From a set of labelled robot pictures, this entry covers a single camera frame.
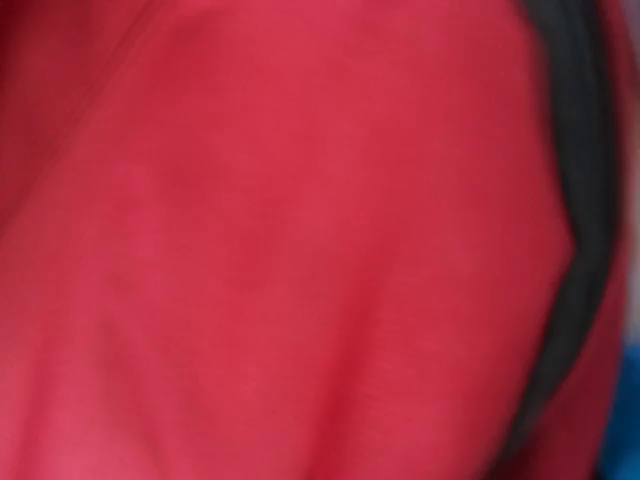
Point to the red backpack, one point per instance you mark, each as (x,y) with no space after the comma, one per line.
(312,239)

